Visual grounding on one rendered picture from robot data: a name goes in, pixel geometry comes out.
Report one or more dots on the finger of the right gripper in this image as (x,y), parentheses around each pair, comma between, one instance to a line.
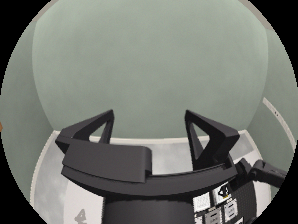
(221,194)

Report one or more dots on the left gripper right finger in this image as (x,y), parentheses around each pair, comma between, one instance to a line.
(221,138)

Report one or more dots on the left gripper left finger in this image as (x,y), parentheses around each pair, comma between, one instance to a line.
(82,130)

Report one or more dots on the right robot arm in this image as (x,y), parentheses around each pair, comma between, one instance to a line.
(265,173)

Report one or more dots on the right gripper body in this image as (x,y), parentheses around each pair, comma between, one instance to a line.
(230,190)

